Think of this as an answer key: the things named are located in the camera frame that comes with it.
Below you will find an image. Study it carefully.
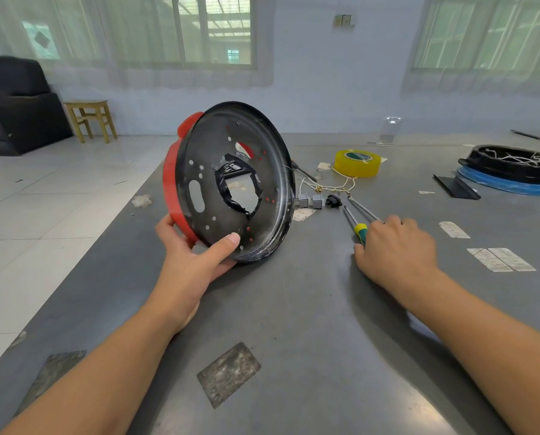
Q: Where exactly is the person's left hand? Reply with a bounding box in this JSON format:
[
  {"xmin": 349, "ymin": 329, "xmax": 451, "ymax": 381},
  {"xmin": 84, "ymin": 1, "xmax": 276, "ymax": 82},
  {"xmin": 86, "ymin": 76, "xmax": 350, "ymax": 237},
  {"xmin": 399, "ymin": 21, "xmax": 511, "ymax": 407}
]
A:
[{"xmin": 142, "ymin": 213, "xmax": 242, "ymax": 336}]

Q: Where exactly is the person's right hand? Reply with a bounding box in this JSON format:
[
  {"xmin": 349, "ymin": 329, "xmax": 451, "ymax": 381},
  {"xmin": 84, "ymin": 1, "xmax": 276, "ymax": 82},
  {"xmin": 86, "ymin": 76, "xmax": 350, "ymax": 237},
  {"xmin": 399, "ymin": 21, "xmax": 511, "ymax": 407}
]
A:
[{"xmin": 353, "ymin": 214, "xmax": 441, "ymax": 304}]

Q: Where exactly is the green yellow handle screwdriver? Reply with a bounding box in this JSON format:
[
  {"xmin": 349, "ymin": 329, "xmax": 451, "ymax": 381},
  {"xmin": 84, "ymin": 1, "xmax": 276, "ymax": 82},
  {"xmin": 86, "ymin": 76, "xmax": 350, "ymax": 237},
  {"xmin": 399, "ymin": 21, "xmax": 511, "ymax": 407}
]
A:
[{"xmin": 342, "ymin": 205, "xmax": 369, "ymax": 247}]

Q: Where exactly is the white yellow wires bundle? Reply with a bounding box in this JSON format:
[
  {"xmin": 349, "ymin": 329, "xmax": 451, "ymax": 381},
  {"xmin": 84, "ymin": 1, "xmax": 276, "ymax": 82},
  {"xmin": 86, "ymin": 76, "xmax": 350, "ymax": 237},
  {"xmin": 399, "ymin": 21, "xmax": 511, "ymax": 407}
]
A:
[{"xmin": 296, "ymin": 169, "xmax": 357, "ymax": 195}]

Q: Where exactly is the black metal round plate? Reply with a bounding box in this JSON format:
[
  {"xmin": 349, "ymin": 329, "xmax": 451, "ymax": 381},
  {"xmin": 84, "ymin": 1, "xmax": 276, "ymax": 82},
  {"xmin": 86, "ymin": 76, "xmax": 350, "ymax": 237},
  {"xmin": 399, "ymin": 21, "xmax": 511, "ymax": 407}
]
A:
[{"xmin": 175, "ymin": 101, "xmax": 296, "ymax": 263}]

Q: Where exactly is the person's left forearm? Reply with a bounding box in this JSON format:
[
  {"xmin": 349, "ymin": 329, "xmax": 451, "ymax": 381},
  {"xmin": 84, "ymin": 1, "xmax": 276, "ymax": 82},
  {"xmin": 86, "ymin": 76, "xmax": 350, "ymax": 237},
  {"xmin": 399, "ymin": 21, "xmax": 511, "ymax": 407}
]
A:
[{"xmin": 0, "ymin": 305, "xmax": 185, "ymax": 435}]

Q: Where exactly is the person's right forearm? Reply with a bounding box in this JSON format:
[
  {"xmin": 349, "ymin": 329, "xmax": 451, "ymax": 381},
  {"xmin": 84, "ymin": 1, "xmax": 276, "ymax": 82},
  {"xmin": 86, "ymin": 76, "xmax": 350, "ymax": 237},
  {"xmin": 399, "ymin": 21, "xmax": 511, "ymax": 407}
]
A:
[{"xmin": 396, "ymin": 266, "xmax": 540, "ymax": 435}]

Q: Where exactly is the dark green black screwdriver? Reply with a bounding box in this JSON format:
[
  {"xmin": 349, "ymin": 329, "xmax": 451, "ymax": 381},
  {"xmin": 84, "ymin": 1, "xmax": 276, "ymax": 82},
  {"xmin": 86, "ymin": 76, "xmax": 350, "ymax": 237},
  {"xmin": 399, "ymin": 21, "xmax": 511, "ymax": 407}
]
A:
[{"xmin": 347, "ymin": 196, "xmax": 384, "ymax": 224}]

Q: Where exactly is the white label sticker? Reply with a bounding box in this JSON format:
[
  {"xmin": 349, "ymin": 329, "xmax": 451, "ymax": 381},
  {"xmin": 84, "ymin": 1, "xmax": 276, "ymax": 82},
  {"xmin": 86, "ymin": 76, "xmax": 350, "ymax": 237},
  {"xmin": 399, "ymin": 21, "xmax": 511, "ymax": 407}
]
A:
[
  {"xmin": 467, "ymin": 248, "xmax": 514, "ymax": 273},
  {"xmin": 487, "ymin": 247, "xmax": 537, "ymax": 272},
  {"xmin": 438, "ymin": 221, "xmax": 471, "ymax": 239}
]

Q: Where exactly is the black flat plate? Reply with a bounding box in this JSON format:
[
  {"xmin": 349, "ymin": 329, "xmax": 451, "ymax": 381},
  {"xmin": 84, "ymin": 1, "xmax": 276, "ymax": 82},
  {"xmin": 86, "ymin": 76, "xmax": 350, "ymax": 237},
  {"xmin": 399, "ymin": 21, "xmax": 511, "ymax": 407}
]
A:
[{"xmin": 432, "ymin": 174, "xmax": 482, "ymax": 201}]

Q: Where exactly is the yellow tape roll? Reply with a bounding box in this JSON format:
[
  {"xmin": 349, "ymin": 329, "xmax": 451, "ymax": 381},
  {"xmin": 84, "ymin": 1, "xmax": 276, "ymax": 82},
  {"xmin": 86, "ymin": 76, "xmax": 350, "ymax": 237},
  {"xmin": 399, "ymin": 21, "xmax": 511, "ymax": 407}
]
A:
[{"xmin": 333, "ymin": 149, "xmax": 383, "ymax": 179}]

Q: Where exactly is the clear acrylic stand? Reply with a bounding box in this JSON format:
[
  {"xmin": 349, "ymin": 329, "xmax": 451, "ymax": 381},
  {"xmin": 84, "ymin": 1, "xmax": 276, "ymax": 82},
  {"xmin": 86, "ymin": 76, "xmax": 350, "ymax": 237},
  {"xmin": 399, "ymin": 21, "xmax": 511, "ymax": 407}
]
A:
[{"xmin": 368, "ymin": 116, "xmax": 403, "ymax": 146}]

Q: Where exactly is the black round housing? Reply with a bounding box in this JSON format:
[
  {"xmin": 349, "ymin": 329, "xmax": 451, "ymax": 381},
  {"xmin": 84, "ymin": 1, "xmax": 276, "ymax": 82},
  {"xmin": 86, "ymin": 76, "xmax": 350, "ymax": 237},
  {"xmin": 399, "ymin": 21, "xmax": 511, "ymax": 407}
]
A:
[{"xmin": 458, "ymin": 145, "xmax": 540, "ymax": 185}]

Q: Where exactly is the thin black rod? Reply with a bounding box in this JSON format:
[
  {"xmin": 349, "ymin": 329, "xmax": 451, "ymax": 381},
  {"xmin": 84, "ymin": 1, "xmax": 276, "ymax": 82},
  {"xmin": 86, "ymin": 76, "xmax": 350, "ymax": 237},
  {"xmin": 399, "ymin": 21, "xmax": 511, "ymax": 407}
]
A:
[{"xmin": 510, "ymin": 129, "xmax": 540, "ymax": 146}]

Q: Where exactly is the narrow sheer curtain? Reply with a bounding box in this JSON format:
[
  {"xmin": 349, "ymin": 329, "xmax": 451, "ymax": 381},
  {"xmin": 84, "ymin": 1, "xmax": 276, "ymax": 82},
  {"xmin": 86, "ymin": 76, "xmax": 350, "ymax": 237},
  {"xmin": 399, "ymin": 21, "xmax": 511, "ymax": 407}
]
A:
[{"xmin": 401, "ymin": 0, "xmax": 540, "ymax": 95}]

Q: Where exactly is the wooden stool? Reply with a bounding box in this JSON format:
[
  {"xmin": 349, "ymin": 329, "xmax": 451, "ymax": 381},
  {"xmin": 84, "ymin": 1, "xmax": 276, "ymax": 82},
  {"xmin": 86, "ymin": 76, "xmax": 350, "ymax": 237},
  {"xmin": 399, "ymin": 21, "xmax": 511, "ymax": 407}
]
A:
[{"xmin": 64, "ymin": 100, "xmax": 118, "ymax": 144}]

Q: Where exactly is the wide sheer curtain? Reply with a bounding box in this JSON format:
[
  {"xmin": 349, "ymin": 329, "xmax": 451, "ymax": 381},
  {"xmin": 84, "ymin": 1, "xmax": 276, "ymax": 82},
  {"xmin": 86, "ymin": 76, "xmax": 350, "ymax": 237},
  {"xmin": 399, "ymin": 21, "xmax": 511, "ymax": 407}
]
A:
[{"xmin": 0, "ymin": 0, "xmax": 275, "ymax": 89}]

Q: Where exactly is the black armchair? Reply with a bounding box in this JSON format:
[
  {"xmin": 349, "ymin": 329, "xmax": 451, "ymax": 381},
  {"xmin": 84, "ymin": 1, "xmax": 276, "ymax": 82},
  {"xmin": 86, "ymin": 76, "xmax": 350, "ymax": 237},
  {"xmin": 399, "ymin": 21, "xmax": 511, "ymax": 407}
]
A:
[{"xmin": 0, "ymin": 56, "xmax": 73, "ymax": 157}]

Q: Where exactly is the narrow window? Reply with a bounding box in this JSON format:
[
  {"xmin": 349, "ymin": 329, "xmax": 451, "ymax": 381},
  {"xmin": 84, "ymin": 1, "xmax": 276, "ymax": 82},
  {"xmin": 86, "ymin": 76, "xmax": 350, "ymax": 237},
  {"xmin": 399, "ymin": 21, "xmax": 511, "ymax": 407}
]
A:
[{"xmin": 412, "ymin": 0, "xmax": 540, "ymax": 73}]

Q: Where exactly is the wide window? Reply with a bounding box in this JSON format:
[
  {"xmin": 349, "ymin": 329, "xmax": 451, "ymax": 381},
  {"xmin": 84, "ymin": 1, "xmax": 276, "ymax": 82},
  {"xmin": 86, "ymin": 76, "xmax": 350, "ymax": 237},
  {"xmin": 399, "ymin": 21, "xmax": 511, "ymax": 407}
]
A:
[{"xmin": 20, "ymin": 0, "xmax": 257, "ymax": 71}]

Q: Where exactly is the wooden handle screwdriver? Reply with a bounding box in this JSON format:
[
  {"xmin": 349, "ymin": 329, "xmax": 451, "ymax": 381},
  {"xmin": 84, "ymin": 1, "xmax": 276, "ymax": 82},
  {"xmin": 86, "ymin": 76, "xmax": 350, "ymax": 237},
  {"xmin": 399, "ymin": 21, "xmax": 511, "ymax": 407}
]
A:
[{"xmin": 290, "ymin": 159, "xmax": 318, "ymax": 182}]

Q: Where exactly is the blue plastic ring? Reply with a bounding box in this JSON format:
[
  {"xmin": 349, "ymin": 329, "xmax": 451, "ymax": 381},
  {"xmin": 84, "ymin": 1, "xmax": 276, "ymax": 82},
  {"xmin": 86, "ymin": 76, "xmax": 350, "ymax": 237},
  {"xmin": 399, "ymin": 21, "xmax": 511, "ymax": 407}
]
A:
[{"xmin": 457, "ymin": 165, "xmax": 540, "ymax": 197}]

